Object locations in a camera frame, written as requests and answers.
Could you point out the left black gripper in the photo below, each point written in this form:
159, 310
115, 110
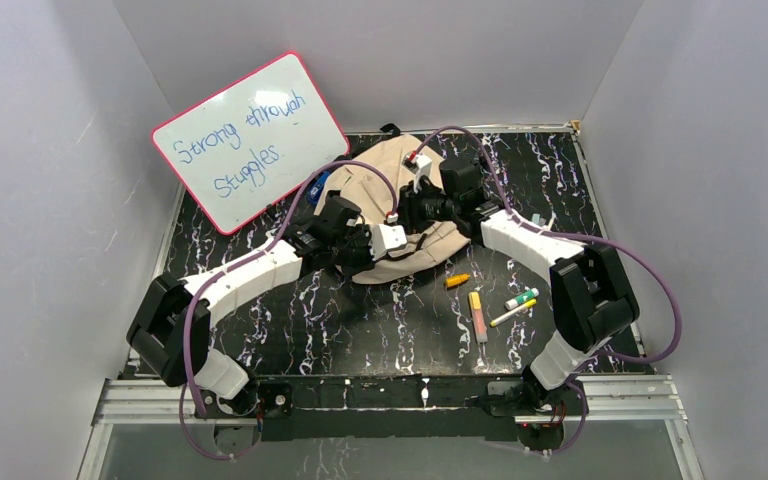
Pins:
360, 244

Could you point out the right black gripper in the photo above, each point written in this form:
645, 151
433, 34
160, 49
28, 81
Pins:
408, 207

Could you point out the beige backpack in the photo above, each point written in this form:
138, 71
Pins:
427, 249

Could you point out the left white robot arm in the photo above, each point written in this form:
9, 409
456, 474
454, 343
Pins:
170, 330

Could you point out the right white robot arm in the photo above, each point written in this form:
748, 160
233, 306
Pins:
591, 295

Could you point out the orange highlighter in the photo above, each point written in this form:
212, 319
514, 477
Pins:
456, 280

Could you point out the green white glue stick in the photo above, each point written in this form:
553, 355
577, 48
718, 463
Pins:
521, 299

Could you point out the yellow white pen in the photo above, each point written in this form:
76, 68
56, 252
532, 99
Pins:
510, 314

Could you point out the pink framed whiteboard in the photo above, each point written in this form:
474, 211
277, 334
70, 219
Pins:
252, 143

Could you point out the yellow pink highlighter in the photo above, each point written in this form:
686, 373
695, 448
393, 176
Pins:
477, 316

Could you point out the black base frame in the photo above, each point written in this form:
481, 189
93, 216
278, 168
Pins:
545, 435

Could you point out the aluminium rail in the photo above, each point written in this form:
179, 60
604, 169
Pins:
609, 397

